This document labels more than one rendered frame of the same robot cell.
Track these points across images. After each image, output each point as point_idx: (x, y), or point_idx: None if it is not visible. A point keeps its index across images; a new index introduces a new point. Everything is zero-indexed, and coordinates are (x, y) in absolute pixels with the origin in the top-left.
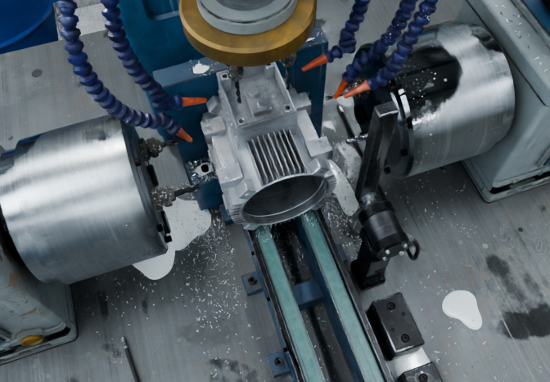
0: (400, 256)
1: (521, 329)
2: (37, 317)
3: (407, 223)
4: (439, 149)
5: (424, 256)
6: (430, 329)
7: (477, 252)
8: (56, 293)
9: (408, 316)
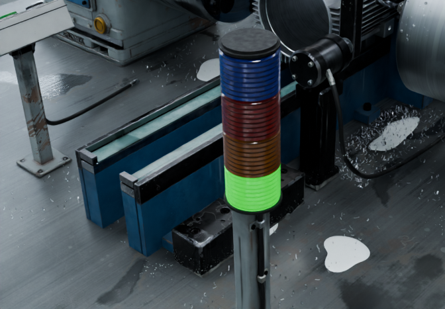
0: (359, 192)
1: (365, 307)
2: (112, 1)
3: (404, 186)
4: (428, 29)
5: (378, 208)
6: (295, 235)
7: (429, 245)
8: (140, 19)
9: (283, 184)
